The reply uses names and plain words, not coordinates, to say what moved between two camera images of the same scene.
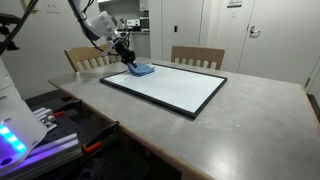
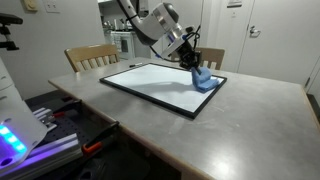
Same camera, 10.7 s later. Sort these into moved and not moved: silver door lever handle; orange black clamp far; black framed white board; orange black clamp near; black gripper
Moved: black gripper
Not moved: orange black clamp far; orange black clamp near; black framed white board; silver door lever handle
